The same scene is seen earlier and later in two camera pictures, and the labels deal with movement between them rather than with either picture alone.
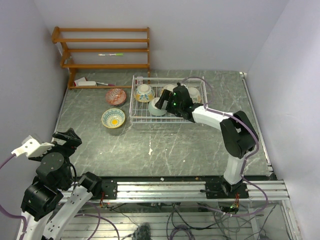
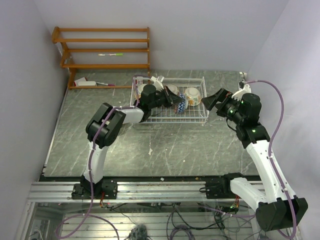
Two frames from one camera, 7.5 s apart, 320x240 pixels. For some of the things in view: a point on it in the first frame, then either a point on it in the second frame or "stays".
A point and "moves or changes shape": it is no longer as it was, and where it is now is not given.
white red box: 83,82 stays
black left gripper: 69,135 -> 172,98
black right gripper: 168,96 -> 209,101
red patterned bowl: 116,97 moves or changes shape
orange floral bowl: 195,95 stays
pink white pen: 108,84 stays
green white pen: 112,54 stays
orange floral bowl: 169,87 stays
